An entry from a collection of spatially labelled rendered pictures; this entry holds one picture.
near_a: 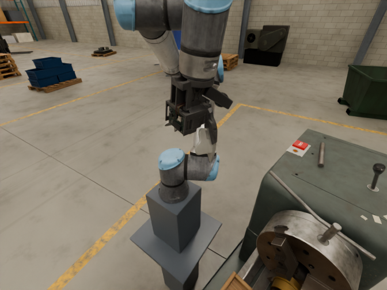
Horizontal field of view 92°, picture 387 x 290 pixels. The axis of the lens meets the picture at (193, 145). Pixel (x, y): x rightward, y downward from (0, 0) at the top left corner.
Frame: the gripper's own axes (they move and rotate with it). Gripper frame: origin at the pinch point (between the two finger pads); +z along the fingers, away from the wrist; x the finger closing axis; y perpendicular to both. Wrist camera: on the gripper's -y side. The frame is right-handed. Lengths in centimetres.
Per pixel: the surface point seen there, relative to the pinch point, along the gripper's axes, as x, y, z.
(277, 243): 31.0, -15.4, 28.9
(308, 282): 45, -17, 35
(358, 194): 41, -52, 20
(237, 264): 26, -29, 95
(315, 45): -289, -962, 112
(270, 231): 27.2, -18.6, 30.5
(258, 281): 36, -16, 61
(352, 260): 49, -27, 25
